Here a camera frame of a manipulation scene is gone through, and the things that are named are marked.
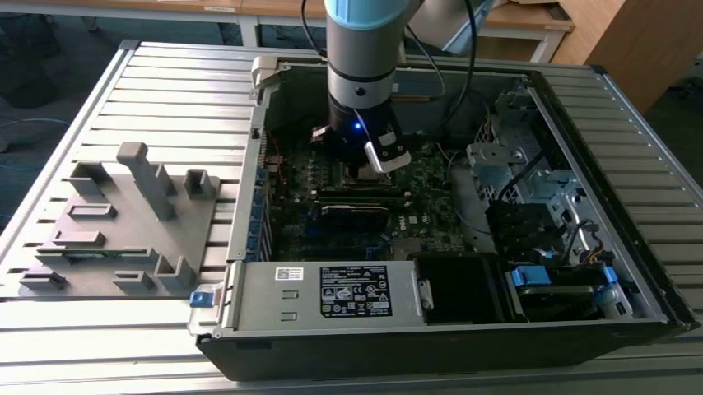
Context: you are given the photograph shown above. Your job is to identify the black disk drive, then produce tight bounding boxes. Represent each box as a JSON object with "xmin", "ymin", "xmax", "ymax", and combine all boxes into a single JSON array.
[{"xmin": 516, "ymin": 285, "xmax": 600, "ymax": 323}]

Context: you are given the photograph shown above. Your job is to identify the green motherboard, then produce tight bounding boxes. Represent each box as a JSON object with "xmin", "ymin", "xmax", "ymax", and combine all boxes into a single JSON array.
[{"xmin": 262, "ymin": 139, "xmax": 479, "ymax": 263}]

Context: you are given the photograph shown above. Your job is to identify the black power connector bundle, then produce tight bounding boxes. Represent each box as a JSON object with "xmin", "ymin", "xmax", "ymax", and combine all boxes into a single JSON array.
[{"xmin": 484, "ymin": 200, "xmax": 556, "ymax": 250}]

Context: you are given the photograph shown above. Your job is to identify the blue floor cable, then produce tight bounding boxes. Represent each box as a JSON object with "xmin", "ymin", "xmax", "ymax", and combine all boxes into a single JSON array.
[{"xmin": 0, "ymin": 117, "xmax": 73, "ymax": 129}]

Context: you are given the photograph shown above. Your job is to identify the grey power supply unit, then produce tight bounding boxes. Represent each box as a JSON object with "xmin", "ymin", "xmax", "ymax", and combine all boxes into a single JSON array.
[{"xmin": 221, "ymin": 259, "xmax": 434, "ymax": 330}]

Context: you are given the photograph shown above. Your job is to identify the grey case release latch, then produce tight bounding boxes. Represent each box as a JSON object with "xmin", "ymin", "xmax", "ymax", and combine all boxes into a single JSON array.
[{"xmin": 249, "ymin": 55, "xmax": 282, "ymax": 90}]

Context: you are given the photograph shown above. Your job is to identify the multicoloured wire bundle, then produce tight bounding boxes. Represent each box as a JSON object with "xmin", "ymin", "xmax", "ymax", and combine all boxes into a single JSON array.
[{"xmin": 581, "ymin": 245, "xmax": 615, "ymax": 265}]

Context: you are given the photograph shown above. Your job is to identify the blue disk carrier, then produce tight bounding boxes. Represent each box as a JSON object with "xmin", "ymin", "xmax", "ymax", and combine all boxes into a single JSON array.
[{"xmin": 507, "ymin": 265, "xmax": 552, "ymax": 287}]

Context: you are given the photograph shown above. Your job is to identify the black expansion card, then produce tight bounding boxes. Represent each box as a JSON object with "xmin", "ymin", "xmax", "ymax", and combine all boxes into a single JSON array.
[{"xmin": 320, "ymin": 203, "xmax": 392, "ymax": 235}]

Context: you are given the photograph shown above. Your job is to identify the green RAM stick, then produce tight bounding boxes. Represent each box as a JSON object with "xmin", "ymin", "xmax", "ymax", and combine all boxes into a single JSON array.
[{"xmin": 60, "ymin": 249, "xmax": 126, "ymax": 261}]

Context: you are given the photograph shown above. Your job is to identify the wooden cabinet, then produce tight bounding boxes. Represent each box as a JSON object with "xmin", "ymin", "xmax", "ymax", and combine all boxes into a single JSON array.
[{"xmin": 551, "ymin": 0, "xmax": 703, "ymax": 113}]

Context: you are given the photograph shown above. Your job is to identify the silver metal drive cage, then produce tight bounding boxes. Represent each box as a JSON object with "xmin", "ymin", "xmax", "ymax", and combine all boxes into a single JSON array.
[{"xmin": 464, "ymin": 77, "xmax": 587, "ymax": 231}]

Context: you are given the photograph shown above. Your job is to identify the wooden desk white legs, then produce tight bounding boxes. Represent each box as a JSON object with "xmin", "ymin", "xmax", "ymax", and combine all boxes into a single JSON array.
[
  {"xmin": 0, "ymin": 0, "xmax": 258, "ymax": 49},
  {"xmin": 254, "ymin": 0, "xmax": 576, "ymax": 63}
]

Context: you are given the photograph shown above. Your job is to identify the black RAM slot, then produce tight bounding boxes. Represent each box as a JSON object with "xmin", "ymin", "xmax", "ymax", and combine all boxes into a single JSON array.
[
  {"xmin": 314, "ymin": 196, "xmax": 413, "ymax": 206},
  {"xmin": 314, "ymin": 188, "xmax": 406, "ymax": 198}
]

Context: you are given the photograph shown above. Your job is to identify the dark chipset heatsink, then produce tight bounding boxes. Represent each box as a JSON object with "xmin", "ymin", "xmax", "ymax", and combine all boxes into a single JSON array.
[{"xmin": 390, "ymin": 237, "xmax": 425, "ymax": 259}]

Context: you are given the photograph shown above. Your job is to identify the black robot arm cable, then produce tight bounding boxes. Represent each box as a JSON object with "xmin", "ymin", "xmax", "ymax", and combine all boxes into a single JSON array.
[{"xmin": 298, "ymin": 0, "xmax": 477, "ymax": 135}]

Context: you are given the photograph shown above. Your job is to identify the black PC case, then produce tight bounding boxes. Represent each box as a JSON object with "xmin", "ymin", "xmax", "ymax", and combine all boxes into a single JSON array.
[{"xmin": 185, "ymin": 55, "xmax": 701, "ymax": 382}]

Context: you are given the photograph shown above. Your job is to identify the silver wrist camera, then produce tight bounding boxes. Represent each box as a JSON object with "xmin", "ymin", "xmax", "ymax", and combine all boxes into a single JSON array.
[{"xmin": 364, "ymin": 126, "xmax": 412, "ymax": 174}]

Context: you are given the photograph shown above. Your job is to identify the grey parts rack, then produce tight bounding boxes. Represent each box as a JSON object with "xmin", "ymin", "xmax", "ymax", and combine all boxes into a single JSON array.
[{"xmin": 16, "ymin": 142, "xmax": 224, "ymax": 300}]

